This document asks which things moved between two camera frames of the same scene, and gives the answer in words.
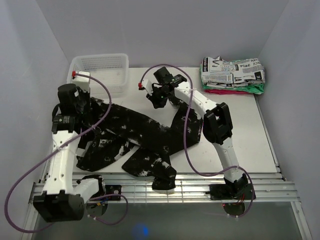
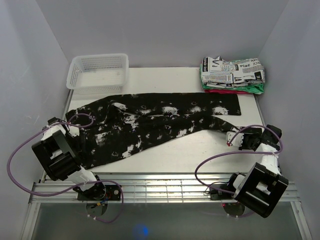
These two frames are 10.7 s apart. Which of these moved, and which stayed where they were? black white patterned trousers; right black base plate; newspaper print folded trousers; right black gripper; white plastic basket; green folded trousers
Moved: black white patterned trousers; right black gripper
Stayed: right black base plate; newspaper print folded trousers; green folded trousers; white plastic basket
